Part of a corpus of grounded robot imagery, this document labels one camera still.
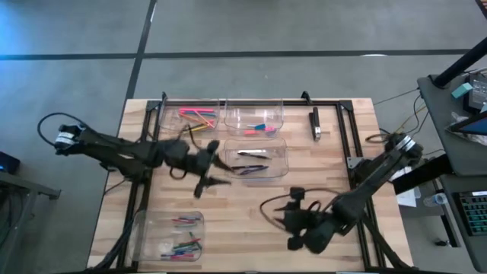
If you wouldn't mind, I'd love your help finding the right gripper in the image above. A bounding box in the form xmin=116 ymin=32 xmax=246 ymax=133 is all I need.
xmin=273 ymin=203 xmax=344 ymax=255

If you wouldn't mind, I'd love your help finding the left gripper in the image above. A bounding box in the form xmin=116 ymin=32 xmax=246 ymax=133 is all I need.
xmin=185 ymin=139 xmax=235 ymax=199

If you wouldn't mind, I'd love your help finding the purple pen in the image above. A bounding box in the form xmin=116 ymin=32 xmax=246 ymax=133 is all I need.
xmin=238 ymin=164 xmax=270 ymax=177

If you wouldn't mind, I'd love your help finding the orange pencil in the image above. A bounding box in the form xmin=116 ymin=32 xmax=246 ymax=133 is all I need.
xmin=186 ymin=113 xmax=215 ymax=129

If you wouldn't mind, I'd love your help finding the green crayon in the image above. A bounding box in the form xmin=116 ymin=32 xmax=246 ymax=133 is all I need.
xmin=189 ymin=231 xmax=203 ymax=251

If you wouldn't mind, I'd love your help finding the dark pencil with red end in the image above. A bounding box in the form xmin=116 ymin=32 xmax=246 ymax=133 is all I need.
xmin=178 ymin=120 xmax=215 ymax=134

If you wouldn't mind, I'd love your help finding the clear plastic bin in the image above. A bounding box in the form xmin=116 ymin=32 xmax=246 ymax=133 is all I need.
xmin=223 ymin=99 xmax=285 ymax=138
xmin=128 ymin=210 xmax=205 ymax=263
xmin=158 ymin=99 xmax=221 ymax=139
xmin=224 ymin=137 xmax=289 ymax=180

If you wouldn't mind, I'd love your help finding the black stapler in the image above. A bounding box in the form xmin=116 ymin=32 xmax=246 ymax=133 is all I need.
xmin=308 ymin=107 xmax=322 ymax=141

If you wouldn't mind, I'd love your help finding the white paper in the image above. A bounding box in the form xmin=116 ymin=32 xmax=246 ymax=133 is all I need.
xmin=389 ymin=165 xmax=422 ymax=209

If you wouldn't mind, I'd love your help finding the clear water bottle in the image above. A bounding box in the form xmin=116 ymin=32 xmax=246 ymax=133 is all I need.
xmin=422 ymin=192 xmax=448 ymax=208

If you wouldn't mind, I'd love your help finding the grey desk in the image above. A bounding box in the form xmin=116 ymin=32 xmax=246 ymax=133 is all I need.
xmin=416 ymin=74 xmax=487 ymax=274

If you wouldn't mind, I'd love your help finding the black keyboard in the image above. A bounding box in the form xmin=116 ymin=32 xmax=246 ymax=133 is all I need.
xmin=455 ymin=190 xmax=487 ymax=237

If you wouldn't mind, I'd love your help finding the grey metal workbench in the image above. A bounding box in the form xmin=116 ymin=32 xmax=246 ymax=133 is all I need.
xmin=0 ymin=170 xmax=62 ymax=274

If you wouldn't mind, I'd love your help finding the computer monitor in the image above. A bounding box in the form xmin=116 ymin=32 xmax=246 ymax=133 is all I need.
xmin=447 ymin=109 xmax=487 ymax=137

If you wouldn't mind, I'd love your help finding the black computer tower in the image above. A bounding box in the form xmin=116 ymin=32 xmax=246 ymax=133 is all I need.
xmin=0 ymin=151 xmax=21 ymax=176

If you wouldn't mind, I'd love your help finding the teal box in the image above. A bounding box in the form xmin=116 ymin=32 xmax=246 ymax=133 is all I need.
xmin=450 ymin=82 xmax=474 ymax=100

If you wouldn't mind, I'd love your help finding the black device with label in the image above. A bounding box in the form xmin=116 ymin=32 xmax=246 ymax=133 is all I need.
xmin=466 ymin=73 xmax=487 ymax=114

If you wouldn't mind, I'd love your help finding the black monitor pole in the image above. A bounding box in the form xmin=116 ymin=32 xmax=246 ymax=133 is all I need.
xmin=432 ymin=36 xmax=487 ymax=89

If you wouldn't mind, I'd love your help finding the black camera cable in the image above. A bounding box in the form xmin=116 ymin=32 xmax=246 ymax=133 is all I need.
xmin=169 ymin=165 xmax=188 ymax=180
xmin=259 ymin=186 xmax=340 ymax=230

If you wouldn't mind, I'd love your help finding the black aluminium frame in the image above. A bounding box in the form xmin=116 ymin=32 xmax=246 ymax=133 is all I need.
xmin=89 ymin=91 xmax=463 ymax=274

